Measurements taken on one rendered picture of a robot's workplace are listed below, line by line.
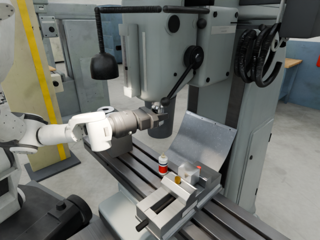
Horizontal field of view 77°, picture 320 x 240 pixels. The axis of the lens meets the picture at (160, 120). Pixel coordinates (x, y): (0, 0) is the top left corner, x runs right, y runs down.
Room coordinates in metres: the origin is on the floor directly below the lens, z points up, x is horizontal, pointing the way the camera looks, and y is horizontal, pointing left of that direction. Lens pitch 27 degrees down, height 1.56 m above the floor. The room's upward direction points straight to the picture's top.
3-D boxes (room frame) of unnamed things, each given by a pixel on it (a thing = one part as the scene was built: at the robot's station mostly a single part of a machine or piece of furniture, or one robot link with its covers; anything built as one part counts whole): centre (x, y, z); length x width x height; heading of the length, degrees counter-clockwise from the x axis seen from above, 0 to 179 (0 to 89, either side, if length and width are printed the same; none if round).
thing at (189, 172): (0.57, -0.11, 1.05); 0.06 x 0.05 x 0.06; 44
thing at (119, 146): (0.94, 0.26, 1.03); 0.22 x 0.12 x 0.20; 38
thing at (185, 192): (0.53, -0.07, 1.02); 0.12 x 0.06 x 0.04; 44
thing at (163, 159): (0.71, -0.01, 0.99); 0.04 x 0.04 x 0.11
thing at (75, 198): (0.86, 0.51, 0.50); 0.20 x 0.05 x 0.20; 62
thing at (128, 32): (0.62, 0.09, 1.45); 0.04 x 0.04 x 0.21; 43
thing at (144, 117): (0.64, 0.09, 1.23); 0.13 x 0.12 x 0.10; 33
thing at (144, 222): (0.42, 0.06, 0.98); 0.04 x 0.02 x 0.02; 134
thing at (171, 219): (0.55, -0.08, 0.99); 0.35 x 0.15 x 0.11; 134
